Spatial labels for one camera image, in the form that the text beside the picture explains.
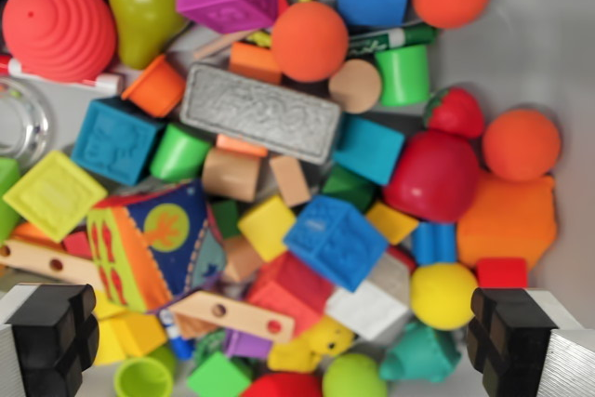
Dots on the teal rubber toy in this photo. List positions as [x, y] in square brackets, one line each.
[418, 355]

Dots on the white soft cube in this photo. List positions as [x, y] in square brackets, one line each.
[369, 311]

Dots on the yellow rubber animal toy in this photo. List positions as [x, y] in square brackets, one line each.
[316, 346]

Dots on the small natural wooden block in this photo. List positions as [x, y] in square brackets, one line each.
[290, 181]

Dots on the red toy strawberry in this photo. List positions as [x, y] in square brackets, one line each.
[458, 113]

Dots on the wooden plank with holes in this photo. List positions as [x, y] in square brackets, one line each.
[32, 260]
[241, 315]

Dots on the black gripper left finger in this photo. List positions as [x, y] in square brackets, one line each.
[51, 336]

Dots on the purple block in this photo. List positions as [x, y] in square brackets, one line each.
[246, 345]

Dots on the blue capped marker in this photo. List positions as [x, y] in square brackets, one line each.
[179, 343]

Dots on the natural wooden cube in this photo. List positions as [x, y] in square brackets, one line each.
[241, 260]

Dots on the red embossed soft cube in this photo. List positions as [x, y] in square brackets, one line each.
[288, 295]

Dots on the natural wooden cylinder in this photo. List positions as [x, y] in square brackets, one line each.
[230, 176]

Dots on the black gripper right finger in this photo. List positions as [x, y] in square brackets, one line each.
[516, 346]

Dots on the red rounded toy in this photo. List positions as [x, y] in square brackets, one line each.
[283, 386]

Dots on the small yellow wooden block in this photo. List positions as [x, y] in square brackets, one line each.
[391, 222]

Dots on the orange hexagon block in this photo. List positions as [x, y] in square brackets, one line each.
[506, 222]

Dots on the yellow wooden cube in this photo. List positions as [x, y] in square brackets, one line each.
[267, 227]

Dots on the thick orange wooden block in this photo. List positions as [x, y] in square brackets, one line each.
[253, 62]

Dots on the lime green plastic cup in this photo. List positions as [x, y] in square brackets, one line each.
[144, 376]

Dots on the dark green wooden block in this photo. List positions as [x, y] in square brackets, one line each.
[348, 189]

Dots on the yellow ball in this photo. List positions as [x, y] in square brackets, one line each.
[444, 297]

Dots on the flat orange wooden block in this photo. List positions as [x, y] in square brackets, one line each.
[239, 146]

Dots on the lime green ball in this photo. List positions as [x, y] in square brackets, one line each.
[353, 378]

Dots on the small green wooden block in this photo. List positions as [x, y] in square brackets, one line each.
[227, 219]

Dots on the white marker red cap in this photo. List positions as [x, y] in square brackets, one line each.
[100, 82]

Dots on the blue ridged block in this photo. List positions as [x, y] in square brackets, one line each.
[433, 243]

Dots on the grey foam eraser block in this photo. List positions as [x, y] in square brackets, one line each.
[260, 113]

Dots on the bright green cube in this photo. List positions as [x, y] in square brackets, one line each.
[218, 376]

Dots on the small red wooden block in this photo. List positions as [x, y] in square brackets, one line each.
[76, 244]

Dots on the thin wooden stick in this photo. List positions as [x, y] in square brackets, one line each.
[218, 46]

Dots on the green capped marker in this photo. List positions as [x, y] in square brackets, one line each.
[400, 37]

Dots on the orange plastic cup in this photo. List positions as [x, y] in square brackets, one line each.
[155, 88]

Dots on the thin orange block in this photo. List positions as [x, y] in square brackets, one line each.
[32, 233]

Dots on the blue embossed soft cube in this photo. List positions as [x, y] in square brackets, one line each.
[334, 241]

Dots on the green wooden cylinder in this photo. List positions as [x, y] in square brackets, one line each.
[179, 155]

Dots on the red plastic apple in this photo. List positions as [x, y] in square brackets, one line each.
[432, 178]

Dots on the small red cube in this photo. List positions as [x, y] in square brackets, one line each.
[502, 273]

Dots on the yellow wooden arch block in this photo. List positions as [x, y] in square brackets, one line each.
[130, 334]

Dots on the red ribbed rubber dome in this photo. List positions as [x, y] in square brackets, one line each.
[58, 30]

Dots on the plain teal cube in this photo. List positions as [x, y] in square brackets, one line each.
[367, 148]

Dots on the blue printed fabric cube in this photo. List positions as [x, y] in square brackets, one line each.
[153, 239]

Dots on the green soft block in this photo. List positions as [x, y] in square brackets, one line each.
[7, 202]

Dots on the round wooden disc block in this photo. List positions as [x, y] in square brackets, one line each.
[355, 86]

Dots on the teal embossed soft cube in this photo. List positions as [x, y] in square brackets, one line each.
[116, 139]

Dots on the yellow-green embossed soft cube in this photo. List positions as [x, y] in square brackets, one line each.
[56, 194]

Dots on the olive green plastic pear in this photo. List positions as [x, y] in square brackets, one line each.
[141, 6]

